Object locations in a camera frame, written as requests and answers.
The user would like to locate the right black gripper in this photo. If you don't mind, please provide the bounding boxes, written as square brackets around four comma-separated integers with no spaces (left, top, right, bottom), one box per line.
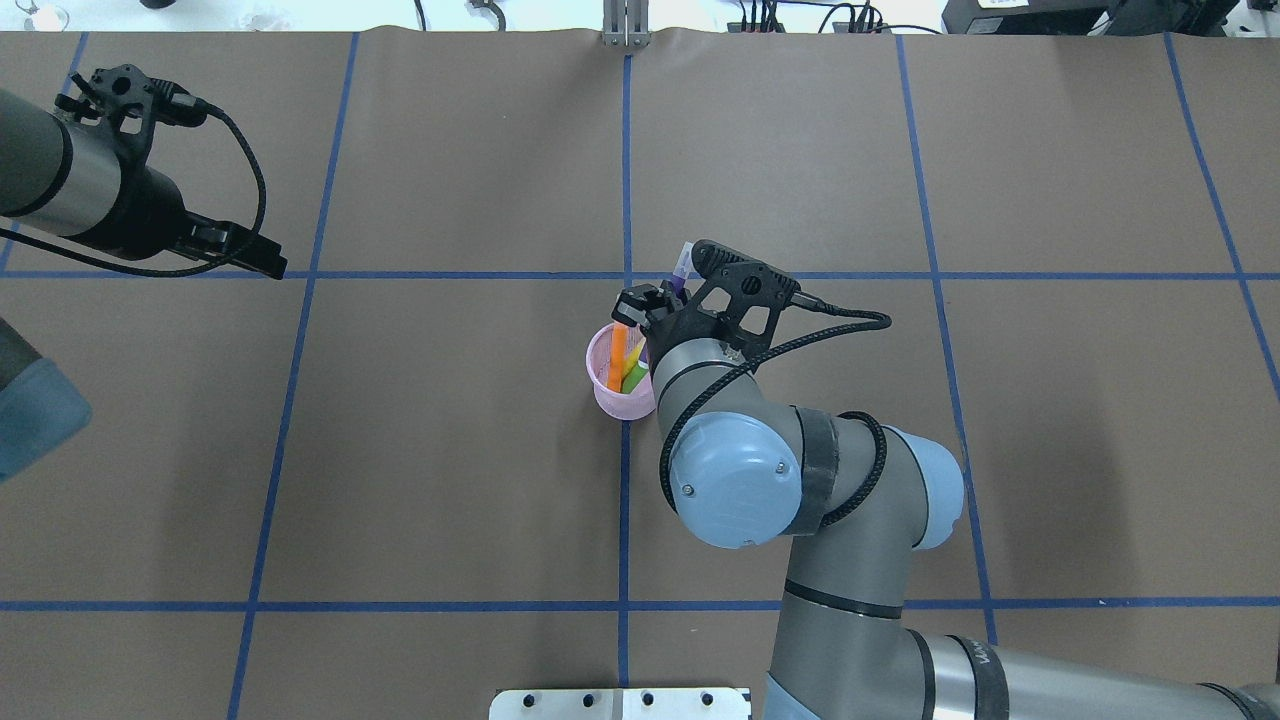
[612,284,707,354]

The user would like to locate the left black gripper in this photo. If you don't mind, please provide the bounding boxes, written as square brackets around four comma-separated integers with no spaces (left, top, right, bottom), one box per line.
[96,167,288,281]

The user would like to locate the orange highlighter pen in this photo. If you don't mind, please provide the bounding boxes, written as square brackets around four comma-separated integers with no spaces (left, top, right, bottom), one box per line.
[605,322,630,395]

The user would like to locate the yellow highlighter pen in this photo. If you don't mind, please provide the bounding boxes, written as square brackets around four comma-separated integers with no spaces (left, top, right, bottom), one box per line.
[622,338,646,383]

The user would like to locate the purple highlighter pen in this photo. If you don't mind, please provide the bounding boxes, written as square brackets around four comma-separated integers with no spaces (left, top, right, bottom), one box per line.
[667,242,695,302]

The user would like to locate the green highlighter pen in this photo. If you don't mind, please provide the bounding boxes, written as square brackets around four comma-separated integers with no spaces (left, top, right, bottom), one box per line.
[620,361,649,395]

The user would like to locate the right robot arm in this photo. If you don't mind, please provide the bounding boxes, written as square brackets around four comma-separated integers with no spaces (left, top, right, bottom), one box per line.
[613,283,1277,719]

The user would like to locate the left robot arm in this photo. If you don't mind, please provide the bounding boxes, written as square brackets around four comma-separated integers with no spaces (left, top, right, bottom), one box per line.
[3,68,300,487]

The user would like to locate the pink mesh pen holder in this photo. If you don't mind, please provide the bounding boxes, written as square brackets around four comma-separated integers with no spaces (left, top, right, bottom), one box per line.
[585,322,657,421]

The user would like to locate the black box device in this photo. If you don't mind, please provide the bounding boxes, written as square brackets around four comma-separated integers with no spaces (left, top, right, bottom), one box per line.
[941,1,1239,37]

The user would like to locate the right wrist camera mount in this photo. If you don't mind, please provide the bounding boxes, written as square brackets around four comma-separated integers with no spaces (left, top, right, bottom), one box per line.
[669,240,801,359]

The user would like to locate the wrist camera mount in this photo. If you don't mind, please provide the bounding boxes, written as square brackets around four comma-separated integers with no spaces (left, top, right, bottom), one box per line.
[669,240,801,359]
[52,64,211,161]

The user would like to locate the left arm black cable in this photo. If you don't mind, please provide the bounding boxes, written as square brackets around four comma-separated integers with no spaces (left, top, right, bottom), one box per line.
[0,97,269,279]

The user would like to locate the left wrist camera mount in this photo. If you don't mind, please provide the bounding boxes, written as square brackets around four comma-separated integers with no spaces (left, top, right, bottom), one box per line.
[52,64,211,161]

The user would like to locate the aluminium frame post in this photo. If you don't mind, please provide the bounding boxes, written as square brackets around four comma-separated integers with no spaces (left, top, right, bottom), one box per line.
[602,0,652,49]

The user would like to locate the white camera pillar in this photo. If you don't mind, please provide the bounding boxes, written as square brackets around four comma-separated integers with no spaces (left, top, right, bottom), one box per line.
[488,687,753,719]

